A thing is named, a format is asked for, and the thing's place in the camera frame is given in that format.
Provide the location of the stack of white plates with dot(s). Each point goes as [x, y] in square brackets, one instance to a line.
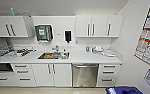
[97, 50]

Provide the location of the teal bottle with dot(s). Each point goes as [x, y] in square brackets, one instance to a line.
[12, 12]

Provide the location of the black soap dispenser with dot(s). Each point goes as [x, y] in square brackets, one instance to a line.
[68, 36]

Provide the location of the colourful wall poster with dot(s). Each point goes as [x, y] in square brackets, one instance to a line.
[149, 36]

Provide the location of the white cabinet door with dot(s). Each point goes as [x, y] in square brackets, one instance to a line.
[19, 26]
[2, 26]
[62, 75]
[99, 25]
[83, 25]
[115, 25]
[41, 75]

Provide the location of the white upper cabinet door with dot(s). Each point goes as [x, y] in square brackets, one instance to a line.
[115, 25]
[19, 26]
[83, 25]
[99, 25]
[2, 26]

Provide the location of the white lower cabinet door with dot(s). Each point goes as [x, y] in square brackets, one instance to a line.
[62, 75]
[41, 75]

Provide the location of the grey recycling bins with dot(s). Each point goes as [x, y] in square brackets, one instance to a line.
[124, 90]

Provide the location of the small white bottle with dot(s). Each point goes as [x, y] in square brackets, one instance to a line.
[87, 49]

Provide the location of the chrome faucet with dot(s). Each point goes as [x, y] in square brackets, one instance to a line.
[56, 48]

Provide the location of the steel paper towel dispenser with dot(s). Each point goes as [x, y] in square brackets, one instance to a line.
[43, 33]

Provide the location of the white grey dish cloth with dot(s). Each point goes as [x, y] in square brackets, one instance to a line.
[109, 53]

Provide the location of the wide white drawer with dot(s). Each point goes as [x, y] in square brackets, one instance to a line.
[2, 80]

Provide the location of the stainless steel dishwasher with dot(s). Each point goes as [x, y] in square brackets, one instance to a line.
[84, 76]

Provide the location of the stainless steel sink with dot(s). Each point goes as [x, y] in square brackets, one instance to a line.
[53, 56]

